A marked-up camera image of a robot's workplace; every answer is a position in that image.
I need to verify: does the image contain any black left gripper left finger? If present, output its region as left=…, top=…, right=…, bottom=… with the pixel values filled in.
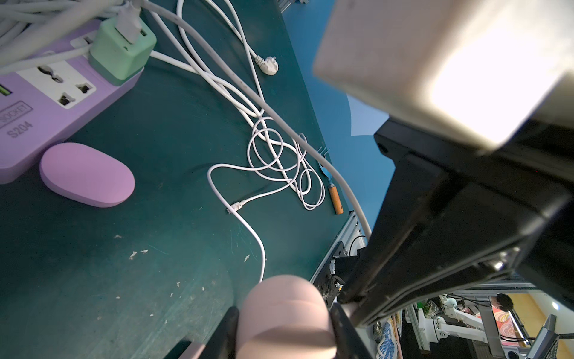
left=164, top=307, right=239, bottom=359

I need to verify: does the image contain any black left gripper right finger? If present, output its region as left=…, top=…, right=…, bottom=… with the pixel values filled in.
left=330, top=302, right=372, bottom=359

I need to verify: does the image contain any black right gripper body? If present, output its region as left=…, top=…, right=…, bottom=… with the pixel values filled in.
left=339, top=119, right=573, bottom=326

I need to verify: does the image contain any purple earbud case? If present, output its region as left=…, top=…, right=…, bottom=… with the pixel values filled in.
left=39, top=142, right=135, bottom=208

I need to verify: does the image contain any white power strip cord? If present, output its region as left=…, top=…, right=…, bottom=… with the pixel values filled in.
left=0, top=0, right=373, bottom=239

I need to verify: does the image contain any purple power strip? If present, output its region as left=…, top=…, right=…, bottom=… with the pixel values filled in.
left=1, top=55, right=140, bottom=184

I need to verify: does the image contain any green charger plug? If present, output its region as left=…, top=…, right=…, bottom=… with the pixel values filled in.
left=88, top=18, right=157, bottom=86

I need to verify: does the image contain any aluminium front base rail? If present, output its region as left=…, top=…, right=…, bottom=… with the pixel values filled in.
left=309, top=211, right=368, bottom=287

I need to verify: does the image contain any orange handled garden fork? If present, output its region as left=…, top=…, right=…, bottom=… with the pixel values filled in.
left=318, top=162, right=344, bottom=215

